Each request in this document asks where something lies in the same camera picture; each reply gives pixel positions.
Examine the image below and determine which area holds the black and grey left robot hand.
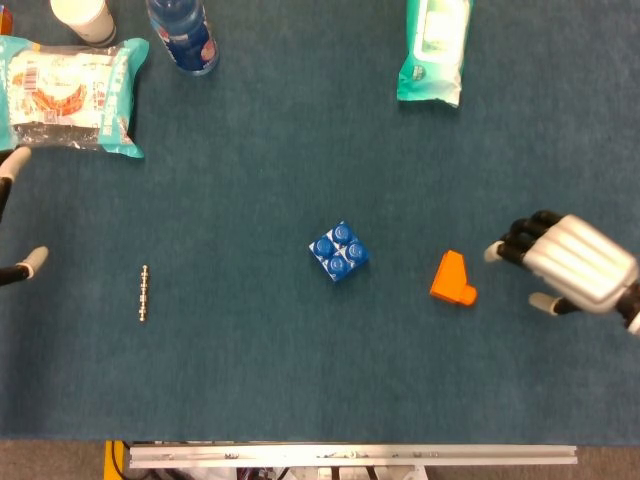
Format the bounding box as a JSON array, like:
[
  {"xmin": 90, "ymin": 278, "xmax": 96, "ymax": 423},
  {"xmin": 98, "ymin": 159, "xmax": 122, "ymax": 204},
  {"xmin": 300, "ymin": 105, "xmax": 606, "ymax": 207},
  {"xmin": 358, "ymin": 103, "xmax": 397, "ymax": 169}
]
[{"xmin": 0, "ymin": 146, "xmax": 50, "ymax": 288}]

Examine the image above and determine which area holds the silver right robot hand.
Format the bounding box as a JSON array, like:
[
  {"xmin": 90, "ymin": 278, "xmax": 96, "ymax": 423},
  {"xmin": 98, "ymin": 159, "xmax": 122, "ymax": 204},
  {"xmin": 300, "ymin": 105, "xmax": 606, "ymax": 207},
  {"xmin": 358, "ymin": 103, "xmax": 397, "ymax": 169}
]
[{"xmin": 483, "ymin": 209, "xmax": 640, "ymax": 318}]

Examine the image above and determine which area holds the orange sloped building block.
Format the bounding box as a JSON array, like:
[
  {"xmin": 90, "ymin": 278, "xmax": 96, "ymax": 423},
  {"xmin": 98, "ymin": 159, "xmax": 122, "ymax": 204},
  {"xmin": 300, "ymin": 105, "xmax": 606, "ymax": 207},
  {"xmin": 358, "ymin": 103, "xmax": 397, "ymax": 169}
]
[{"xmin": 429, "ymin": 249, "xmax": 479, "ymax": 308}]

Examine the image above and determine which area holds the teal and white snack bag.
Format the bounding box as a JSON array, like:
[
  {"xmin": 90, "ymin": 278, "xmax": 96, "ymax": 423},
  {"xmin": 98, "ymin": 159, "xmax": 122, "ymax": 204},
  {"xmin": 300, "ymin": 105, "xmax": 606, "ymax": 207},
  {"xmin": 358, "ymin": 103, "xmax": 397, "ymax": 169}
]
[{"xmin": 0, "ymin": 35, "xmax": 151, "ymax": 160}]

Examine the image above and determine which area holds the white paper cup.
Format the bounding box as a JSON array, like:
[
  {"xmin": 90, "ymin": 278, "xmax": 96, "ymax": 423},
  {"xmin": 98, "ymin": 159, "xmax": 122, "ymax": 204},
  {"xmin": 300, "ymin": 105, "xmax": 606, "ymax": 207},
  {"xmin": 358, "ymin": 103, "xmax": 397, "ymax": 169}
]
[{"xmin": 49, "ymin": 0, "xmax": 118, "ymax": 48}]

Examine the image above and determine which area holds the silver beaded metal rod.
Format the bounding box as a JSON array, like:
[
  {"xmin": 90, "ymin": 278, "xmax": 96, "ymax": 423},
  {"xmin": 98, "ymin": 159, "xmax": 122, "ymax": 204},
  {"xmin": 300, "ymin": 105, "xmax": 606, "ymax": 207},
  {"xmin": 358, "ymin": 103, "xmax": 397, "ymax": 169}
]
[{"xmin": 138, "ymin": 264, "xmax": 151, "ymax": 325}]

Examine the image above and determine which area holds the blue-labelled plastic water bottle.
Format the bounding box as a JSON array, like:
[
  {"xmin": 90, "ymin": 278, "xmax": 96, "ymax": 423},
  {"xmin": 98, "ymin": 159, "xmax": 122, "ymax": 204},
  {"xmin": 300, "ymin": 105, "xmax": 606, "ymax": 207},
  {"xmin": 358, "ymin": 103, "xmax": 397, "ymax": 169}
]
[{"xmin": 145, "ymin": 0, "xmax": 220, "ymax": 77}]

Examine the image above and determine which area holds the blue four-stud building block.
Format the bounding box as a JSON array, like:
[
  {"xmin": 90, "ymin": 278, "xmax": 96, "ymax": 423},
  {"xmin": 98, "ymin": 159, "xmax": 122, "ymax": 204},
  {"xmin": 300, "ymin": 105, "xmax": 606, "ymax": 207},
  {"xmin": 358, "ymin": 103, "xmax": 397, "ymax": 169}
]
[{"xmin": 308, "ymin": 220, "xmax": 372, "ymax": 285}]

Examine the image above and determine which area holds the green wet wipes pack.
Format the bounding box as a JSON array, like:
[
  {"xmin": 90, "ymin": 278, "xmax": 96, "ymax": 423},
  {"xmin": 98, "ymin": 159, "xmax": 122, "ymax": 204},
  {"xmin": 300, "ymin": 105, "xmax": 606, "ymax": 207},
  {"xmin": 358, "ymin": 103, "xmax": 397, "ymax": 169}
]
[{"xmin": 396, "ymin": 0, "xmax": 474, "ymax": 108}]

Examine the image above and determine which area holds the teal felt table cloth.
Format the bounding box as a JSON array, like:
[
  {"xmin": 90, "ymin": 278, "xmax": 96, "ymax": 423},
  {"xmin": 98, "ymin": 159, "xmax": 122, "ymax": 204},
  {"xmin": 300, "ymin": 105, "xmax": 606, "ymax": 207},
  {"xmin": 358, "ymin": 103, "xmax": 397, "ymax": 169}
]
[{"xmin": 0, "ymin": 0, "xmax": 640, "ymax": 444}]

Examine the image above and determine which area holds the aluminium profile rail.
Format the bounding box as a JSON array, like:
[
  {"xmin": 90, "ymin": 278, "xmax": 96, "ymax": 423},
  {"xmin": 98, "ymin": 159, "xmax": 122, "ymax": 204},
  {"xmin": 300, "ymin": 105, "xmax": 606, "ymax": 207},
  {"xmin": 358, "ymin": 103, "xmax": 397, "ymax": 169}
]
[{"xmin": 128, "ymin": 443, "xmax": 579, "ymax": 470}]

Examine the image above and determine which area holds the yellow frame post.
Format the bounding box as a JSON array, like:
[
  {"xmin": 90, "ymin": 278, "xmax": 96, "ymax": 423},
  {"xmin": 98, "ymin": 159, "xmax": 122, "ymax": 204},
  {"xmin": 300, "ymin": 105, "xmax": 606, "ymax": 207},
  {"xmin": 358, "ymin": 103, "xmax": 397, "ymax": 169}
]
[{"xmin": 104, "ymin": 439, "xmax": 126, "ymax": 480}]

